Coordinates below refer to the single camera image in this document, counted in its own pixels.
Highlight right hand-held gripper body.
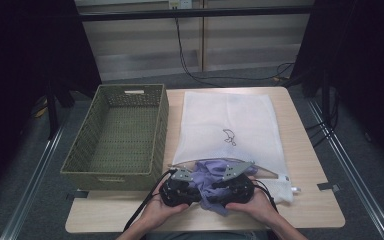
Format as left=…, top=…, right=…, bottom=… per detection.
left=222, top=161, right=256, bottom=206

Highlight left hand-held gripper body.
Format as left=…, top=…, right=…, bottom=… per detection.
left=159, top=167, right=202, bottom=208

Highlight purple cloth garment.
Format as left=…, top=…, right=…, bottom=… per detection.
left=188, top=159, right=260, bottom=216

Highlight white mesh laundry bag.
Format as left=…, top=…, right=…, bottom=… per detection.
left=168, top=91, right=302, bottom=205

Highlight green woven basket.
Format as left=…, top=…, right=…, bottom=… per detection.
left=59, top=83, right=170, bottom=192

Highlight person's right hand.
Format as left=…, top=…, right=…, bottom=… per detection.
left=225, top=189, right=278, bottom=228

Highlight person's left hand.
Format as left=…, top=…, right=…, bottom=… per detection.
left=139, top=194, right=190, bottom=230

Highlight person's pants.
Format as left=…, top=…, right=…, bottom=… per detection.
left=144, top=231, right=271, bottom=240

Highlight grey tape piece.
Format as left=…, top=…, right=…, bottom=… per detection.
left=316, top=181, right=342, bottom=193

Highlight black stand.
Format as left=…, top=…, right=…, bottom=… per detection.
left=319, top=66, right=335, bottom=134
left=44, top=78, right=77, bottom=141

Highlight black horizontal bar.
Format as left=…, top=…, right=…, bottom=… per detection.
left=74, top=5, right=315, bottom=23

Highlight dark curtain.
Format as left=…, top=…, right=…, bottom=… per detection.
left=291, top=0, right=384, bottom=176
left=0, top=0, right=103, bottom=203

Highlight right hand-held gripper cable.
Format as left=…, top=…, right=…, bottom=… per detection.
left=253, top=179, right=280, bottom=214

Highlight hand-held gripper cable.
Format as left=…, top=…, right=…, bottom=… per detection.
left=123, top=169, right=178, bottom=233
left=253, top=179, right=280, bottom=214

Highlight left hand-held gripper cable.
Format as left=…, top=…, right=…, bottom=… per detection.
left=123, top=169, right=178, bottom=233

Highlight black floor cables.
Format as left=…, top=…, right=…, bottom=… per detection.
left=303, top=96, right=341, bottom=148

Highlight metal floor rail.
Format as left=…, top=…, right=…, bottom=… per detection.
left=305, top=98, right=384, bottom=240
left=0, top=109, right=72, bottom=240

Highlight black hanging cable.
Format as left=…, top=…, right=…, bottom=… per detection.
left=174, top=18, right=296, bottom=88

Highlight white wall outlet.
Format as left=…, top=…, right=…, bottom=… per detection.
left=168, top=0, right=194, bottom=10

